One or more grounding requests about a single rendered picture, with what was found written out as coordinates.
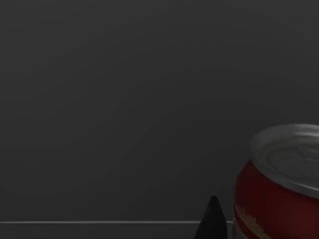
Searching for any red and white can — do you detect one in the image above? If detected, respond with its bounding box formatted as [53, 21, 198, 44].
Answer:
[233, 123, 319, 239]

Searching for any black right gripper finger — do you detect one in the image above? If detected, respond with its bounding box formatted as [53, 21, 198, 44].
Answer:
[193, 196, 228, 239]

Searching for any grey cabinet with dark inside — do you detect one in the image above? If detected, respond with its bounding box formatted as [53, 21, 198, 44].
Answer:
[0, 0, 319, 239]

